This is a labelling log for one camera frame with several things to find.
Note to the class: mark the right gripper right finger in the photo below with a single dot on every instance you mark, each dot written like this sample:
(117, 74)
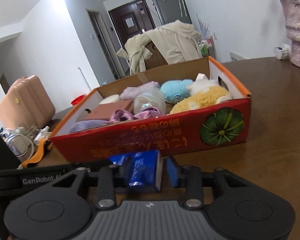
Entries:
(188, 178)

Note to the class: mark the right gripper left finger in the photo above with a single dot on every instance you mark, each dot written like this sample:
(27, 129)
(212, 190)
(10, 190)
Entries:
(110, 178)

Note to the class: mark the blue tissue pack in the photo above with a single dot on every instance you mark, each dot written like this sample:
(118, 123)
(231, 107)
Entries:
(147, 170)

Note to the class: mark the white and yellow plush hamster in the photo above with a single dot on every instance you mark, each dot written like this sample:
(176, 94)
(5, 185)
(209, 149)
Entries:
(203, 93)

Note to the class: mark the pink satin scrunchie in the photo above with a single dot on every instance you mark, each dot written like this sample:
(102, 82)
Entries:
(122, 115)

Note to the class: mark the blue plush toy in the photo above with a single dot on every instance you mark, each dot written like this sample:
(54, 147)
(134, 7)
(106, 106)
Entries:
(175, 90)

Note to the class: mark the pink rectangular sponge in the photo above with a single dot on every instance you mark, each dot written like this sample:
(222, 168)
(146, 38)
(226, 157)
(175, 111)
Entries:
(105, 111)

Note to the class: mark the light purple fluffy sock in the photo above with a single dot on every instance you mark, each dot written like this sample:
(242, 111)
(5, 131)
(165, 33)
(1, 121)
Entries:
(130, 93)

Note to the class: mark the purple knitted cloth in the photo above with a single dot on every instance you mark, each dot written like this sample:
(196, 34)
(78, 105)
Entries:
(86, 125)

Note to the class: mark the red cardboard box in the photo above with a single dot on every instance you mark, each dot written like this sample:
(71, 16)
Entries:
(220, 125)

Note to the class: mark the pink hard-shell suitcase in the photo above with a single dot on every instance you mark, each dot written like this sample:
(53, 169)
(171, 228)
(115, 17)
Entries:
(26, 104)

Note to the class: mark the red bucket on floor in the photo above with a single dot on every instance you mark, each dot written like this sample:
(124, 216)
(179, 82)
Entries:
(78, 99)

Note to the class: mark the wooden chair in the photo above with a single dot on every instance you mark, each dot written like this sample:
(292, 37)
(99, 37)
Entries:
(156, 60)

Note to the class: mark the small shelf with bottles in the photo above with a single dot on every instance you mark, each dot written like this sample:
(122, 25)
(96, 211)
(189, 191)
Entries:
(207, 47)

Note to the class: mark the beige jacket on chair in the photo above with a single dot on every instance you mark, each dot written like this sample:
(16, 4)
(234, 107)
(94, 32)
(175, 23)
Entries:
(177, 42)

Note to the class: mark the small white bottle by vase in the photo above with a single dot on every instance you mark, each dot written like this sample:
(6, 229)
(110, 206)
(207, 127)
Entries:
(282, 52)

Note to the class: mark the dark brown entrance door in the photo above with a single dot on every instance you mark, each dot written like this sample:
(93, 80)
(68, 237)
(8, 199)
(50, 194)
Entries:
(131, 19)

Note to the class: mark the grey refrigerator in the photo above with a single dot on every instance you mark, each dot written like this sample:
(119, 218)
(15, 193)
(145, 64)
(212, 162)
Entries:
(171, 10)

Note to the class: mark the pink textured ceramic vase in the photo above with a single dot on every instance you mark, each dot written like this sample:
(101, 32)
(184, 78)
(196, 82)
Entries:
(291, 11)

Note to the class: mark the white charger with cables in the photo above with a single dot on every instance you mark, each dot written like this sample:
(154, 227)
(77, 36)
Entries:
(22, 142)

